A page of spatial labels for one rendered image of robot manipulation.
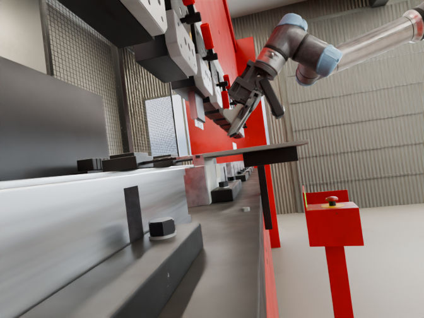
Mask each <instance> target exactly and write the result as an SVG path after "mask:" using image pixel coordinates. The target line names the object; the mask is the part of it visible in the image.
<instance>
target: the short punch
mask: <svg viewBox="0 0 424 318"><path fill-rule="evenodd" d="M187 93H188V99H189V108H190V114H191V119H193V120H194V123H195V126H196V127H198V128H200V129H202V130H203V123H205V116H204V107H203V99H202V98H201V97H200V96H199V95H198V94H197V93H196V92H195V91H190V92H187Z"/></svg>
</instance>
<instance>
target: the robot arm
mask: <svg viewBox="0 0 424 318"><path fill-rule="evenodd" d="M306 30H307V22H306V21H305V20H304V19H302V17H301V16H299V15H296V14H294V13H288V14H286V15H284V17H283V18H282V19H281V21H280V22H279V23H278V25H277V26H276V27H275V29H274V32H273V33H272V34H271V36H270V38H269V39H268V41H267V42H266V45H265V46H264V48H263V49H262V51H261V52H260V54H259V55H258V57H257V59H256V62H253V61H251V60H249V61H248V62H247V67H246V68H245V69H244V72H243V73H242V75H241V76H237V77H236V79H235V81H234V82H233V84H232V85H231V87H230V89H229V90H228V92H227V93H228V96H229V97H230V99H232V100H233V101H234V102H235V103H237V105H236V106H235V108H234V109H224V110H223V112H222V115H223V117H224V118H225V119H226V120H227V121H228V122H229V123H230V124H231V125H232V126H231V128H230V130H229V131H228V133H227V136H230V138H232V137H234V136H235V135H237V134H238V132H239V131H240V130H241V128H242V126H243V125H244V124H245V122H246V121H247V119H248V118H249V116H250V115H251V113H252V111H253V110H254V109H255V108H256V107H257V104H258V103H259V101H260V100H261V97H263V96H265V97H266V100H267V101H268V104H269V106H270V108H271V114H272V115H273V116H275V118H276V119H280V118H282V117H283V116H284V114H285V109H284V106H282V104H280V101H279V100H278V97H277V96H276V94H275V92H274V90H273V87H272V86H271V84H270V82H269V80H270V81H273V80H274V79H275V77H276V75H278V74H279V73H280V71H281V69H282V68H283V66H284V65H285V63H286V61H287V60H288V58H290V59H291V60H293V61H295V62H297V63H298V66H297V68H296V71H295V79H296V81H297V83H298V84H299V85H301V86H311V85H313V84H314V83H316V82H317V80H320V79H322V78H327V77H328V76H329V75H332V74H334V73H337V72H339V71H341V70H344V69H346V68H348V67H351V66H353V65H355V64H358V63H360V62H363V61H365V60H367V59H370V58H372V57H375V56H377V55H379V54H382V53H384V52H387V51H388V50H391V49H394V48H396V47H399V46H400V45H403V44H406V43H408V42H411V43H417V42H419V41H421V40H424V2H422V3H421V4H420V5H418V6H417V7H415V8H413V9H411V10H409V11H407V12H405V14H404V15H403V17H401V18H399V19H397V20H394V21H392V22H390V23H388V24H385V25H383V26H380V27H378V28H376V29H374V30H372V31H369V32H367V33H364V34H363V35H360V36H358V37H355V38H353V39H351V40H349V41H347V42H344V43H342V44H339V45H337V46H335V47H334V46H333V45H329V44H327V43H325V42H323V41H321V40H320V39H318V38H316V37H314V36H312V35H310V34H308V33H307V32H306ZM258 76H260V77H258Z"/></svg>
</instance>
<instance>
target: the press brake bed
mask: <svg viewBox="0 0 424 318"><path fill-rule="evenodd" d="M263 229H264V260H265V276H266V307H267V318H279V312H278V301H277V296H276V285H275V279H274V269H273V258H272V252H271V242H270V236H269V230H266V229H265V224H264V215H263Z"/></svg>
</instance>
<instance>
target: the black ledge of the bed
mask: <svg viewBox="0 0 424 318"><path fill-rule="evenodd" d="M243 207H249V208H250V211H246V212H244V211H242V208H243ZM187 209H188V215H191V222H190V223H200V225H201V233H202V238H203V248H202V249H201V251H200V252H199V254H198V255H197V257H196V258H195V260H194V262H193V263H192V264H191V266H190V268H189V269H188V271H187V272H186V274H185V275H184V277H183V278H182V280H181V281H180V283H179V285H178V286H177V288H176V289H175V291H174V292H173V293H172V295H171V297H170V298H169V300H168V302H167V303H166V304H165V306H164V308H163V309H162V311H161V312H160V314H159V315H158V317H157V318H267V307H266V276H265V260H264V229H263V212H262V200H261V191H260V185H259V176H258V171H257V168H255V169H254V170H253V171H252V172H251V174H250V175H249V178H248V179H247V180H246V181H245V182H242V188H241V190H240V191H239V193H238V194H237V196H236V197H235V199H234V200H233V201H226V202H219V203H211V204H210V205H207V206H195V207H188V208H187Z"/></svg>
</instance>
